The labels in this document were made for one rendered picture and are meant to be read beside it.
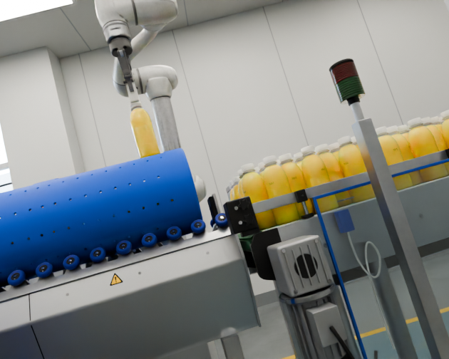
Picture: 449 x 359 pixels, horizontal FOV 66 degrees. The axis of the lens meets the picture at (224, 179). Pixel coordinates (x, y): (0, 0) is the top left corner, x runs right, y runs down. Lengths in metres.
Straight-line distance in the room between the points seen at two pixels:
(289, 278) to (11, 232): 0.75
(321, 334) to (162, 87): 1.39
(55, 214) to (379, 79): 4.14
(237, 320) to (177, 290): 0.21
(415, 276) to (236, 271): 0.46
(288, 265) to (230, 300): 0.30
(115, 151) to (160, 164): 3.13
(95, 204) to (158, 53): 3.57
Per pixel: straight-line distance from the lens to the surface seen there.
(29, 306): 1.13
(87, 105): 4.45
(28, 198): 1.14
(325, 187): 1.05
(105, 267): 1.07
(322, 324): 0.84
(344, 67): 0.96
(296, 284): 0.85
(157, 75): 1.87
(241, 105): 4.18
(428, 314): 0.98
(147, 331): 1.10
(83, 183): 1.10
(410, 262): 0.94
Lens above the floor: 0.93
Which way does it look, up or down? 8 degrees up
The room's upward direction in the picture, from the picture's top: 16 degrees counter-clockwise
